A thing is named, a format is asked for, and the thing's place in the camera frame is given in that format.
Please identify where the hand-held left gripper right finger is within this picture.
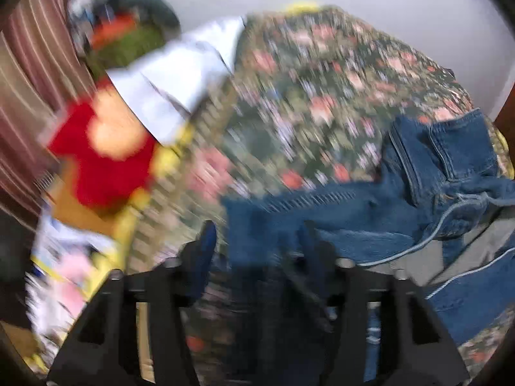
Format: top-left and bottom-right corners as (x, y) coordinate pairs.
(298, 221), (469, 386)

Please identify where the orange box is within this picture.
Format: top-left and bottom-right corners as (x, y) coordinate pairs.
(90, 14), (137, 47)

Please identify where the floral bedspread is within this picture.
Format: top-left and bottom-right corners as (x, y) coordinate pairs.
(121, 6), (515, 386)

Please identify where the grey neck pillow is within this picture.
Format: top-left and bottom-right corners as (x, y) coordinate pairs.
(129, 0), (180, 33)

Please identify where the green patterned box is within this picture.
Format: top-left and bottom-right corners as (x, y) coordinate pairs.
(86, 28), (170, 77)

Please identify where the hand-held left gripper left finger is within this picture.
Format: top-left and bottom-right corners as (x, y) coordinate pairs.
(47, 221), (218, 386)

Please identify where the yellow plush item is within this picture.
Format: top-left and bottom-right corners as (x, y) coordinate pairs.
(286, 2), (323, 14)

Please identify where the red plush toy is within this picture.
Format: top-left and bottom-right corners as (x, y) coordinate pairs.
(47, 78), (157, 210)

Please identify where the stack of magazines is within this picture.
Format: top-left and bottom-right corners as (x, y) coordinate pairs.
(30, 209), (121, 338)

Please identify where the blue denim jacket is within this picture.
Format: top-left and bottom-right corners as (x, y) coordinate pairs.
(221, 108), (515, 386)

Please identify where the white shirt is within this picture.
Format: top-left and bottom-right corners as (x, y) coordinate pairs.
(105, 16), (247, 145)

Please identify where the striped brown curtain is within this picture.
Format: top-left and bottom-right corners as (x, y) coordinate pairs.
(0, 0), (97, 230)

